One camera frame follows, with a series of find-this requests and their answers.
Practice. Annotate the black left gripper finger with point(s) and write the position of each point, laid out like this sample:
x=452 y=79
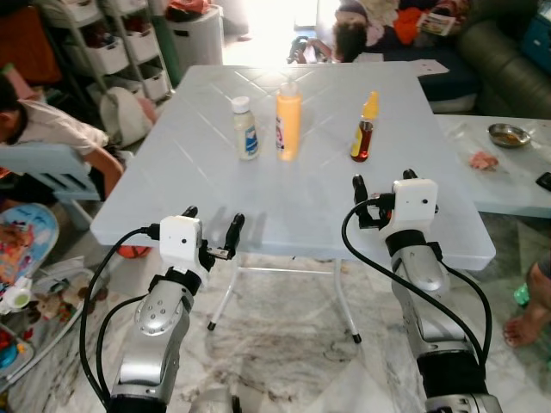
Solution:
x=188 y=212
x=234 y=231

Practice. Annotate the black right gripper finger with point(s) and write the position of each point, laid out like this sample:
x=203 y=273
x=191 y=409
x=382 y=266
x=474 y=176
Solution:
x=360 y=189
x=411 y=175

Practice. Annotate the red sauce bottle yellow cap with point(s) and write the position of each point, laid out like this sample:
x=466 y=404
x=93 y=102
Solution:
x=363 y=139

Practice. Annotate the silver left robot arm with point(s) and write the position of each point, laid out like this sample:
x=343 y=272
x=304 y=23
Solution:
x=159 y=318

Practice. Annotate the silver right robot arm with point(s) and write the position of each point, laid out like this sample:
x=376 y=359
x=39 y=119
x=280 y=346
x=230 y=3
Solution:
x=422 y=275

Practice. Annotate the light blue plastic folding table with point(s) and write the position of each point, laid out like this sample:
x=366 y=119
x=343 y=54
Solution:
x=301 y=198

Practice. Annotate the pink crumpled wrapper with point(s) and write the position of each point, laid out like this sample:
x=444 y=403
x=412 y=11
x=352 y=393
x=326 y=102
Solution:
x=484 y=160

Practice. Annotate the dark blue mattress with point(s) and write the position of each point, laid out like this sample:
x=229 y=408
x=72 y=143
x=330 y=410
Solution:
x=448 y=86

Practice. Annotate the orange squeeze bottle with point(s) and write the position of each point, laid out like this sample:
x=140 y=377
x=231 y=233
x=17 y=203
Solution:
x=288 y=120

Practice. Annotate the white bottle with blue label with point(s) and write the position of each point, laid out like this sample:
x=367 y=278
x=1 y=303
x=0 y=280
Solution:
x=245 y=129

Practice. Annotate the white side table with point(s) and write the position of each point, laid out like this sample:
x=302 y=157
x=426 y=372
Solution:
x=516 y=185

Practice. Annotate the small metal bowl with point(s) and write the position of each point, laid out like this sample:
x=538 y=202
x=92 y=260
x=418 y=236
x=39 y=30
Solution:
x=510 y=135

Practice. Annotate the white paper sheet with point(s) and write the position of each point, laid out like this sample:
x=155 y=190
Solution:
x=426 y=66

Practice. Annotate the white bag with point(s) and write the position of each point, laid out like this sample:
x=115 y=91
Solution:
x=125 y=116

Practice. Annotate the dark green sofa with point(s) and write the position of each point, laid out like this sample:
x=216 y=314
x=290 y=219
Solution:
x=508 y=69

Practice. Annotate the black-haired person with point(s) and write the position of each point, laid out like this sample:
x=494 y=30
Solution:
x=349 y=39

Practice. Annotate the light blue plastic chair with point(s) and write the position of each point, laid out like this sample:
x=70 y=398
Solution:
x=43 y=168

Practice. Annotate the person in white shirt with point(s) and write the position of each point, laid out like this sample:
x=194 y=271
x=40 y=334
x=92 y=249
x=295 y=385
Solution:
x=52 y=125

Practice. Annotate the colourful baby bouncer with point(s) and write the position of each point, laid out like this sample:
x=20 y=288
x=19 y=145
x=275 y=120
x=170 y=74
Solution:
x=26 y=241

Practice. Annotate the white plastic bin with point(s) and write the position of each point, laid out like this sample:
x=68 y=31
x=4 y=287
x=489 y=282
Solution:
x=198 y=43

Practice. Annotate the white shelving rack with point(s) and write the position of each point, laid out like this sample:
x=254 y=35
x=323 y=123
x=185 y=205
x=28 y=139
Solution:
x=112 y=56

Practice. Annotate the blue box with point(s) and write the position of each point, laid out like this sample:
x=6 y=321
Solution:
x=538 y=43

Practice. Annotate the person's bare leg and foot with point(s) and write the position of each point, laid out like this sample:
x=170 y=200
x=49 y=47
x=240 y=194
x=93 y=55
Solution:
x=525 y=325

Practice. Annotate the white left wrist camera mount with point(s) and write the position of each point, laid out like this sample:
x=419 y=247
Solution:
x=181 y=239

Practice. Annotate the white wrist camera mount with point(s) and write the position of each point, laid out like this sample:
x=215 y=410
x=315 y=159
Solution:
x=415 y=205
x=181 y=239

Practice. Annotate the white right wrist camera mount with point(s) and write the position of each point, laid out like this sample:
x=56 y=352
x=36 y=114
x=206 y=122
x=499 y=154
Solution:
x=415 y=205

